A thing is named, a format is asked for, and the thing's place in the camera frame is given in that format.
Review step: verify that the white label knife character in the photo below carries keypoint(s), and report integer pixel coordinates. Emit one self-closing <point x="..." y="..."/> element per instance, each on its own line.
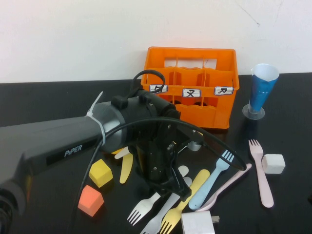
<point x="223" y="90"/>

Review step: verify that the yellow plastic knife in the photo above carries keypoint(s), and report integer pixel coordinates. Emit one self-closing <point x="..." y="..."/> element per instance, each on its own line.
<point x="126" y="170"/>

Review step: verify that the pink plastic spoon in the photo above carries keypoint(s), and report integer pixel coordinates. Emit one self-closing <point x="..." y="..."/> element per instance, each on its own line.
<point x="234" y="181"/>

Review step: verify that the yellow foam cube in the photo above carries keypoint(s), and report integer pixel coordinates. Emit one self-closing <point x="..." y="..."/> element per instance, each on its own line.
<point x="100" y="173"/>

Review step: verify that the orange foam house block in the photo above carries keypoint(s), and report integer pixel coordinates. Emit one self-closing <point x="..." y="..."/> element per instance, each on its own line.
<point x="90" y="201"/>

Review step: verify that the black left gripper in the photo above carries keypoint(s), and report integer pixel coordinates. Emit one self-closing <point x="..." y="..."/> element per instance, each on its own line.
<point x="158" y="156"/>

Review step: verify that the white power adapter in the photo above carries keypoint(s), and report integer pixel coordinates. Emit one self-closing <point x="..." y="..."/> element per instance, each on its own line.
<point x="196" y="223"/>

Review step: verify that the pink plastic fork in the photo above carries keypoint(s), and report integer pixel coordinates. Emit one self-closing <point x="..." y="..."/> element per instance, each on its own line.
<point x="262" y="180"/>

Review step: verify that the blue conical cup clear base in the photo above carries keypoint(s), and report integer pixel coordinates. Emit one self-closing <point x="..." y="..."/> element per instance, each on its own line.
<point x="262" y="92"/>

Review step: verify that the white label fork character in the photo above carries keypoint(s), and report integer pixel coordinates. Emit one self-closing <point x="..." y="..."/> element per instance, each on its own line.
<point x="191" y="92"/>

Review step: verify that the white label spoon character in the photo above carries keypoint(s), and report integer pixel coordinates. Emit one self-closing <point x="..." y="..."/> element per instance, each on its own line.
<point x="156" y="89"/>

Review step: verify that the white zip tie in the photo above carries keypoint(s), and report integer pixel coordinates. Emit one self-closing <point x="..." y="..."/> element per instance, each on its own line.
<point x="95" y="107"/>

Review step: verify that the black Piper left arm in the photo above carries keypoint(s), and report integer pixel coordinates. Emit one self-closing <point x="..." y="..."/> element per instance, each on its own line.
<point x="61" y="136"/>

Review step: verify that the blue plastic fork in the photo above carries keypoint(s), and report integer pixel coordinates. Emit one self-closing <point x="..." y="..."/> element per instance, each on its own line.
<point x="212" y="178"/>

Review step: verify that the yellow plastic fork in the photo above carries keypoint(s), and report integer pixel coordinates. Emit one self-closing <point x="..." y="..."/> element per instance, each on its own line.
<point x="178" y="209"/>

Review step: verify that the white foam cube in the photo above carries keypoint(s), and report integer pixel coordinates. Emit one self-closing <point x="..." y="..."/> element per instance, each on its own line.
<point x="273" y="164"/>

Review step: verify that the orange plastic cutlery crate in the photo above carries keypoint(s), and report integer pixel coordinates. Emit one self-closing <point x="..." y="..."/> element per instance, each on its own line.
<point x="207" y="114"/>

